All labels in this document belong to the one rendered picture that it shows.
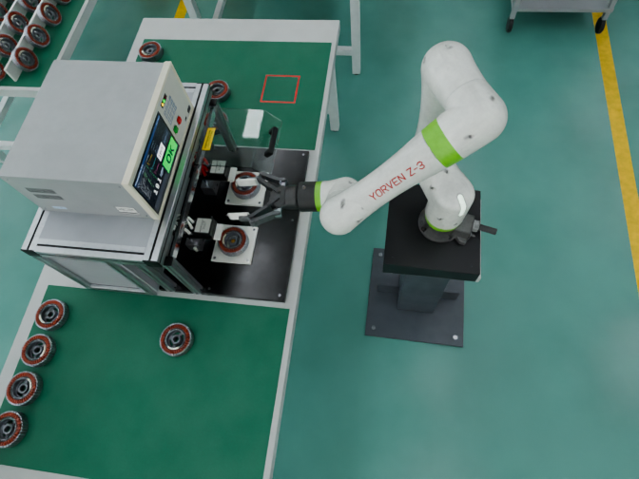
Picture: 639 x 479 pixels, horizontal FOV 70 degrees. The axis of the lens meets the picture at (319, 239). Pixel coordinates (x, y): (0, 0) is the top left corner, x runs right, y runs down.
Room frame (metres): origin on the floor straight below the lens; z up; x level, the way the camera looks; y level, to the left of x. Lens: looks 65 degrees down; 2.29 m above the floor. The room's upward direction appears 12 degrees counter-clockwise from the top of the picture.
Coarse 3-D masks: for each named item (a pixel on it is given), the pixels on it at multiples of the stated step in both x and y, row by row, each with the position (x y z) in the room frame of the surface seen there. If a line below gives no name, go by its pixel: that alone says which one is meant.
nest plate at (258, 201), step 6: (258, 174) 1.05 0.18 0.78; (240, 186) 1.01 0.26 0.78; (228, 192) 1.00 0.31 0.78; (264, 192) 0.96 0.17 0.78; (228, 198) 0.97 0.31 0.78; (234, 198) 0.97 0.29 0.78; (252, 198) 0.95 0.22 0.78; (258, 198) 0.94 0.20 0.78; (234, 204) 0.94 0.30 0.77; (240, 204) 0.94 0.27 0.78; (246, 204) 0.93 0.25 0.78; (252, 204) 0.92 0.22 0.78; (258, 204) 0.91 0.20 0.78
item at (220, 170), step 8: (192, 168) 1.06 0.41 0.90; (208, 168) 1.04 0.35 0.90; (216, 168) 1.02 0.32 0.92; (224, 168) 1.01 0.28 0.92; (232, 168) 1.03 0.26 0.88; (200, 176) 1.02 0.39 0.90; (208, 176) 1.01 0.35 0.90; (216, 176) 1.00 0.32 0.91; (224, 176) 0.99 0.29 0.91; (232, 176) 1.00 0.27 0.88
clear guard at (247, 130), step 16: (208, 112) 1.16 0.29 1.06; (224, 112) 1.14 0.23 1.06; (240, 112) 1.13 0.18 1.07; (256, 112) 1.11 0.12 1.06; (224, 128) 1.07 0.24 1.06; (240, 128) 1.06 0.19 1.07; (256, 128) 1.04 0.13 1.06; (224, 144) 1.00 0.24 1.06; (240, 144) 0.99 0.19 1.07; (256, 144) 0.97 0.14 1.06; (208, 160) 0.95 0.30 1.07; (224, 160) 0.94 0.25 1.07; (240, 160) 0.93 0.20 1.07; (256, 160) 0.92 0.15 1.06; (272, 160) 0.94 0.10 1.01
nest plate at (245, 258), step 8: (224, 224) 0.86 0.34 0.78; (248, 232) 0.81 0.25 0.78; (256, 232) 0.80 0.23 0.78; (216, 240) 0.80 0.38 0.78; (240, 240) 0.78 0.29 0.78; (216, 248) 0.77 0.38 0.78; (248, 248) 0.74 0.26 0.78; (216, 256) 0.74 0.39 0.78; (224, 256) 0.73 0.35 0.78; (240, 256) 0.72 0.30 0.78; (248, 256) 0.71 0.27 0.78
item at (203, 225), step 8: (176, 224) 0.84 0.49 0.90; (192, 224) 0.82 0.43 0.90; (200, 224) 0.80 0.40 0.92; (208, 224) 0.79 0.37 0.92; (216, 224) 0.81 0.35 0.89; (184, 232) 0.80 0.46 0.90; (192, 232) 0.79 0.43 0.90; (200, 232) 0.77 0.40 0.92; (208, 232) 0.76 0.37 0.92; (216, 232) 0.78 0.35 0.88; (192, 240) 0.79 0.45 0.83
